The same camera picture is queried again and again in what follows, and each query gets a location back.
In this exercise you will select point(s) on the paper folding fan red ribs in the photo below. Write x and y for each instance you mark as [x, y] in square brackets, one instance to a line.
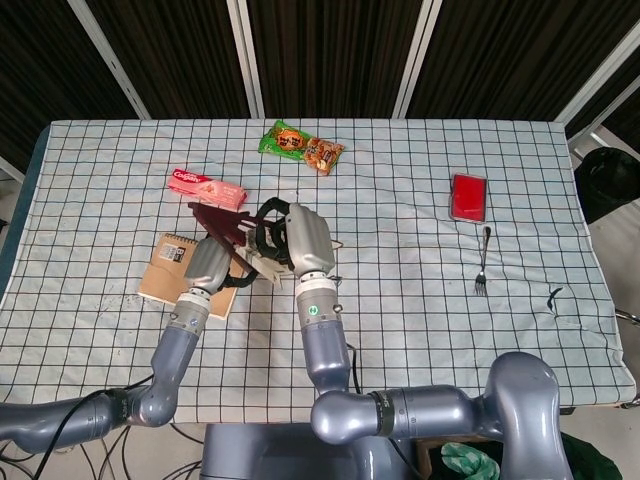
[225, 225]

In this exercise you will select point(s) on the red metal card case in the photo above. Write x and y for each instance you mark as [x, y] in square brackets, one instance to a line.
[469, 197]

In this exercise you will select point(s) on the orange snack packet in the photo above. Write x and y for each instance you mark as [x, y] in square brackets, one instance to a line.
[324, 154]

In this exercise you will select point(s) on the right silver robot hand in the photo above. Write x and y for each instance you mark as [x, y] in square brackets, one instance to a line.
[300, 242]

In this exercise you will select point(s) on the brown spiral notebook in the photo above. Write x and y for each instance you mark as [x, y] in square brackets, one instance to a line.
[170, 280]

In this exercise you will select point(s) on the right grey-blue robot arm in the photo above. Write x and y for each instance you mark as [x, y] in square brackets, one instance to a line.
[400, 395]

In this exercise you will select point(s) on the green patterned cloth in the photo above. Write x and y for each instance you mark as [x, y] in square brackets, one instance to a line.
[470, 462]

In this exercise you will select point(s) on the small metal fork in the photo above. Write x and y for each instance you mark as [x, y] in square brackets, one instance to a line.
[482, 265]

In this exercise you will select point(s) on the grey-blue robot torso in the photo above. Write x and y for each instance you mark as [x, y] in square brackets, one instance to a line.
[280, 452]

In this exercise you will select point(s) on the green snack packet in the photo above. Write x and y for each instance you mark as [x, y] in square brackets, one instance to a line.
[282, 140]

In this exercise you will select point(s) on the white grid-pattern tablecloth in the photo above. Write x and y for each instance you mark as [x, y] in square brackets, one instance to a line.
[450, 310]

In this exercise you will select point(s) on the pink Colgate toothpaste box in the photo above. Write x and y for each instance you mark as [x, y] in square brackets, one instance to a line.
[207, 190]

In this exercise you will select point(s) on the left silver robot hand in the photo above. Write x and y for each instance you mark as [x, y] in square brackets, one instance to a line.
[212, 265]

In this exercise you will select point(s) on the black trash bin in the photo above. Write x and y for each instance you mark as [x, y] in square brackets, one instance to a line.
[607, 185]

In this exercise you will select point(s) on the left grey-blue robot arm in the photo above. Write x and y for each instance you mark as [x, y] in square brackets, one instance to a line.
[130, 380]

